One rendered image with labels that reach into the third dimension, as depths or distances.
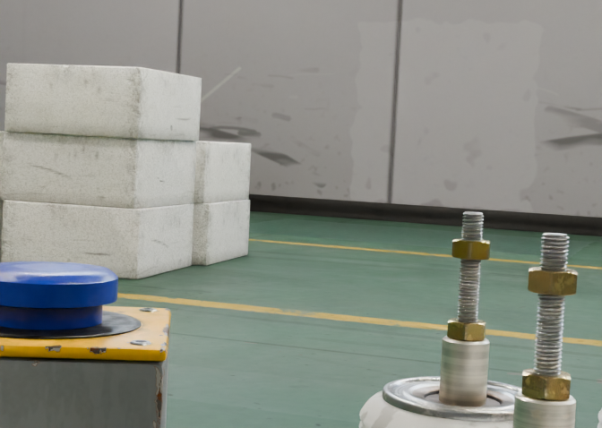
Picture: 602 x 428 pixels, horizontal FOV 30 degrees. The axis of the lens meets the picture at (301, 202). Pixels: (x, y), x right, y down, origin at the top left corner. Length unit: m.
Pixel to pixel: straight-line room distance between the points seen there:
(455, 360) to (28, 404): 0.28
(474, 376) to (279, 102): 5.36
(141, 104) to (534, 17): 3.06
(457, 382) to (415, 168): 5.13
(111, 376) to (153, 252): 2.69
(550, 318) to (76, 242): 2.59
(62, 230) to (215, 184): 0.57
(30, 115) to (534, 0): 3.17
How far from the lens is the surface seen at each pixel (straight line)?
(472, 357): 0.53
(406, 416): 0.51
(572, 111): 5.54
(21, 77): 3.04
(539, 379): 0.42
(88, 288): 0.31
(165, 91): 3.01
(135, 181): 2.89
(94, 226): 2.94
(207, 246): 3.27
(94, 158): 2.94
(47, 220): 3.00
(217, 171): 3.34
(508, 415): 0.51
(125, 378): 0.29
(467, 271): 0.53
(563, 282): 0.41
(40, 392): 0.29
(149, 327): 0.32
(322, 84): 5.79
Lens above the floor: 0.37
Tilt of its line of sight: 3 degrees down
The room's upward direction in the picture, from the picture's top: 3 degrees clockwise
